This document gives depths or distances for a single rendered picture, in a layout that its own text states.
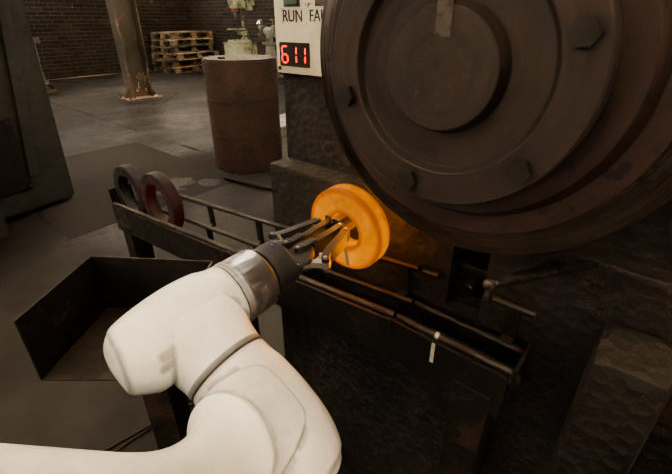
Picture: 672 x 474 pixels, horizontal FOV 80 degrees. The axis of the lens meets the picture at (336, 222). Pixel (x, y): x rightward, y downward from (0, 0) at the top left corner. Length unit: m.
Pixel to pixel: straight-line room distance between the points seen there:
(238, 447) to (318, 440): 0.08
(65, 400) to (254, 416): 1.37
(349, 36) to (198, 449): 0.43
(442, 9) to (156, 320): 0.42
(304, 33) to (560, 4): 0.53
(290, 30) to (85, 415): 1.36
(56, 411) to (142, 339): 1.27
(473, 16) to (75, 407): 1.62
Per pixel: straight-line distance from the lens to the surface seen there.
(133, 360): 0.48
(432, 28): 0.43
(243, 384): 0.44
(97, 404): 1.69
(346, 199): 0.67
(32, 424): 1.74
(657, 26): 0.44
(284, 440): 0.44
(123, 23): 7.38
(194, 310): 0.49
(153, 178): 1.25
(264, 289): 0.54
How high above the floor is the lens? 1.16
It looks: 27 degrees down
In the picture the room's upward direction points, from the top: straight up
